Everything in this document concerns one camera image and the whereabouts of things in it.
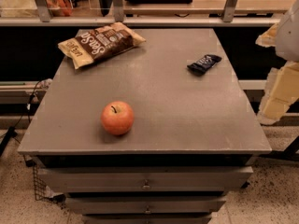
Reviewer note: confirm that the dark blue rxbar wrapper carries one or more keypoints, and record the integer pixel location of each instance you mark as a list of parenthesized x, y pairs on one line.
[(201, 66)]

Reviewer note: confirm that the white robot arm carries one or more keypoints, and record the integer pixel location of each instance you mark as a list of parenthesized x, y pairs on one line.
[(287, 40)]

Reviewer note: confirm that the orange bag on shelf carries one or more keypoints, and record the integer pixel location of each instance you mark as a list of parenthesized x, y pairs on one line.
[(61, 8)]

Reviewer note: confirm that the metal shelf rack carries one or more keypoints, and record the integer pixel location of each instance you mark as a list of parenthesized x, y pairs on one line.
[(199, 13)]

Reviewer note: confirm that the red apple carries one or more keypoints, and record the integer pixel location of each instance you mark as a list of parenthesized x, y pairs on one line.
[(117, 118)]

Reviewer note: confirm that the wire mesh basket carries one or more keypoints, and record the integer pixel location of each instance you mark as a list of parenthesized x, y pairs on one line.
[(42, 192)]

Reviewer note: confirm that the brown chip bag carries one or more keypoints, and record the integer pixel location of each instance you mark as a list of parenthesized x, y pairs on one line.
[(100, 43)]

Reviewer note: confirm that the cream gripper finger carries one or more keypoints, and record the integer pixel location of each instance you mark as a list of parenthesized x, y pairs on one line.
[(268, 38), (280, 92)]

